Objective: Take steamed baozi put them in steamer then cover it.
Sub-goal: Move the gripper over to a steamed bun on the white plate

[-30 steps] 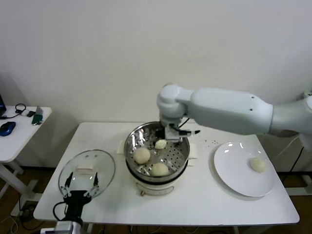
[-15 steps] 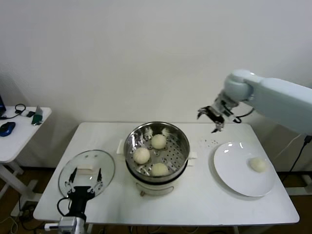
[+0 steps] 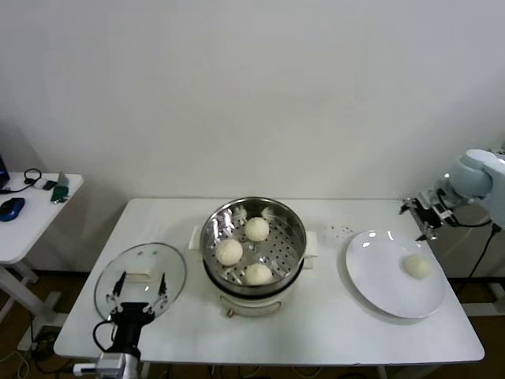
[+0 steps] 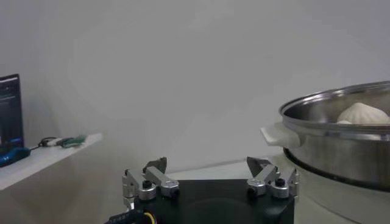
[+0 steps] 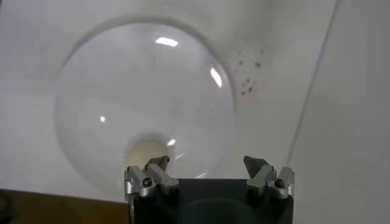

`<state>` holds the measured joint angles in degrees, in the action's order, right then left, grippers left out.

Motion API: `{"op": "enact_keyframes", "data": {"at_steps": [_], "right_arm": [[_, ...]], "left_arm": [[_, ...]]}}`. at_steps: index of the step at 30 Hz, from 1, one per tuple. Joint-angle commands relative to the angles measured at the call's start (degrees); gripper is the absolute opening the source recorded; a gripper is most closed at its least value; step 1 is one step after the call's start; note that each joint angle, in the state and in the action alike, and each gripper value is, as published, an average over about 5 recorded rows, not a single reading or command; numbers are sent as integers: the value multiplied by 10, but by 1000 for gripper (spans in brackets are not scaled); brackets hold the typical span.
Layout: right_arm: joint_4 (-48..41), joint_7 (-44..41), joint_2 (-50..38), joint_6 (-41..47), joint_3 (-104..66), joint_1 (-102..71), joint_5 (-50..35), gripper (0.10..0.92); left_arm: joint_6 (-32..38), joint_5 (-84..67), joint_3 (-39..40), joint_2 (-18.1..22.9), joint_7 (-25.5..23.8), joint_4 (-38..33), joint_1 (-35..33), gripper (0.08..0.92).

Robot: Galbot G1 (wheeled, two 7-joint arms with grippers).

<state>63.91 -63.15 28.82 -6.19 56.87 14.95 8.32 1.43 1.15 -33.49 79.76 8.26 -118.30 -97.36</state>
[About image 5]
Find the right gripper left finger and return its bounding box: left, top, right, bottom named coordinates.
left=124, top=155, right=180, bottom=199

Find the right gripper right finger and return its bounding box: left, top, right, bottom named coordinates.
left=243, top=155, right=296, bottom=200

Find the white round plate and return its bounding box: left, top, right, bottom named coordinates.
left=54, top=19, right=237, bottom=198

